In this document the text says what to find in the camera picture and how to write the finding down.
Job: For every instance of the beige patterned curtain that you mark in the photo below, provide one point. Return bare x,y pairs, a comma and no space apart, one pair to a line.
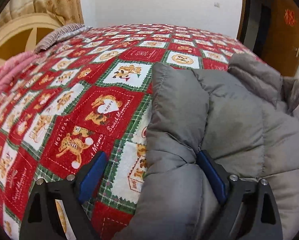
59,5

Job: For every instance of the red paper door decoration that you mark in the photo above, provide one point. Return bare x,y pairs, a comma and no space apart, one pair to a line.
289,17

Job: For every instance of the cream wooden headboard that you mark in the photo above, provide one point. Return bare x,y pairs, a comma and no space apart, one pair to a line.
4,40

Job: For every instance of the grey down jacket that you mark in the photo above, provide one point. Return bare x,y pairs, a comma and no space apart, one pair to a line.
234,120

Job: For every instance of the brown wooden door frame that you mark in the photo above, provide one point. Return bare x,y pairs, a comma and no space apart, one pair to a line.
242,17

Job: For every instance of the brown wooden door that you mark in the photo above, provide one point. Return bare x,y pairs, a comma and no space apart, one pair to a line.
277,42

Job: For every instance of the red bear-print bedsheet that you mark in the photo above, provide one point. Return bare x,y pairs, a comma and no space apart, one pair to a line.
97,80

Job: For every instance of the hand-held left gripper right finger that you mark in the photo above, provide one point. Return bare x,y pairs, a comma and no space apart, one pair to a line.
212,175

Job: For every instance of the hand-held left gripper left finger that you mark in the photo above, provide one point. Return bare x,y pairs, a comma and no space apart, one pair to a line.
93,177

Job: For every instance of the grey striped cloth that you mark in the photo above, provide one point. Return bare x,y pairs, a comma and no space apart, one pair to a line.
54,36

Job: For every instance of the pink fleece blanket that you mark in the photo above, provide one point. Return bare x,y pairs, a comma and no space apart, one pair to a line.
7,72

